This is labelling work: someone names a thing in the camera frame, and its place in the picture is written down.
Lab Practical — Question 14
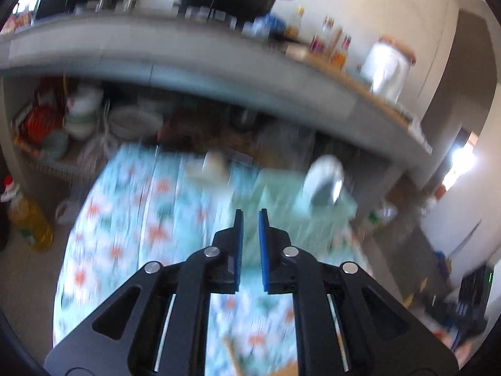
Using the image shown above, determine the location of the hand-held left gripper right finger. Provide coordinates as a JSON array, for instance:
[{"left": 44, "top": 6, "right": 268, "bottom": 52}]
[{"left": 258, "top": 208, "right": 458, "bottom": 376}]

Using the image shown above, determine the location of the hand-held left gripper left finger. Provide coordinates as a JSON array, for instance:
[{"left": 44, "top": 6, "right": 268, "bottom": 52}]
[{"left": 44, "top": 209, "right": 244, "bottom": 376}]

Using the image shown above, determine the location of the green plastic utensil holder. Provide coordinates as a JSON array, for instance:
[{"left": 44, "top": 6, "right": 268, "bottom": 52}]
[{"left": 250, "top": 166, "right": 359, "bottom": 243}]

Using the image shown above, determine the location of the floral printed blanket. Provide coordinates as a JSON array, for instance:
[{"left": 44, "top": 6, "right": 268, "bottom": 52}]
[{"left": 53, "top": 143, "right": 376, "bottom": 376}]

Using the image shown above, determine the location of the white bag with groceries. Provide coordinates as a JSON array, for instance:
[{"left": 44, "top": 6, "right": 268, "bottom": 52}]
[{"left": 366, "top": 200, "right": 400, "bottom": 239}]

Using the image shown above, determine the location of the stack of white plates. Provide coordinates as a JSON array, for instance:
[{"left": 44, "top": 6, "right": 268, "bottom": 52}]
[{"left": 107, "top": 107, "right": 161, "bottom": 139}]

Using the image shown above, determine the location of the knotted clear plastic bag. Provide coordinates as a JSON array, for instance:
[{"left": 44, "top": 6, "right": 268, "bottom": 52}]
[{"left": 76, "top": 133, "right": 110, "bottom": 169}]

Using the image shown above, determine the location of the wooden cutting board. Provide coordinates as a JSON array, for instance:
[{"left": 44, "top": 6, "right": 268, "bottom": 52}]
[{"left": 286, "top": 45, "right": 416, "bottom": 126}]

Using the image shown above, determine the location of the grey concrete counter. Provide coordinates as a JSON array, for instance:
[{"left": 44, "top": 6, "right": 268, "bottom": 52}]
[{"left": 0, "top": 16, "right": 435, "bottom": 189}]

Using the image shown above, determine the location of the stack of ceramic bowls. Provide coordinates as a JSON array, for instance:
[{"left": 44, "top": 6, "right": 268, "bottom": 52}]
[{"left": 63, "top": 86, "right": 104, "bottom": 139}]

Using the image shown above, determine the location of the orange label sauce bottle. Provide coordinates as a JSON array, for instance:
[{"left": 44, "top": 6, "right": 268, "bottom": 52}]
[{"left": 333, "top": 35, "right": 353, "bottom": 69}]

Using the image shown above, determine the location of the teal small bowl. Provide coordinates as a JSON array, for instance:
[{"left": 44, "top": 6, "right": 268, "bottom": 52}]
[{"left": 41, "top": 131, "right": 69, "bottom": 161}]

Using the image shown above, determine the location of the cooking oil bottle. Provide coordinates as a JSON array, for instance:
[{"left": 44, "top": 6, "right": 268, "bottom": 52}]
[{"left": 0, "top": 175, "right": 53, "bottom": 252}]

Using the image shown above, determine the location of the brown cap sauce bottle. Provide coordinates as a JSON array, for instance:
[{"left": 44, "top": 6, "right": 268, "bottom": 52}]
[{"left": 311, "top": 18, "right": 333, "bottom": 53}]

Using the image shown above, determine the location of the blue plastic bag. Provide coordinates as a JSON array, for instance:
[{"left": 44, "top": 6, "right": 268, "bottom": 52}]
[{"left": 250, "top": 13, "right": 286, "bottom": 40}]

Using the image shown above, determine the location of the yellow cap sauce bottle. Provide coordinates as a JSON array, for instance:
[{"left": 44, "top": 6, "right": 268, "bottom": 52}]
[{"left": 286, "top": 6, "right": 306, "bottom": 40}]

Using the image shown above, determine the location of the red snack packet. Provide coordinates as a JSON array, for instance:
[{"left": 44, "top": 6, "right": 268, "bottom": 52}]
[{"left": 13, "top": 102, "right": 67, "bottom": 153}]

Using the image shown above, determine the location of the woven round trivet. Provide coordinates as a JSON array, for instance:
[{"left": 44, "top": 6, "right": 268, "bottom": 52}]
[{"left": 378, "top": 36, "right": 417, "bottom": 65}]

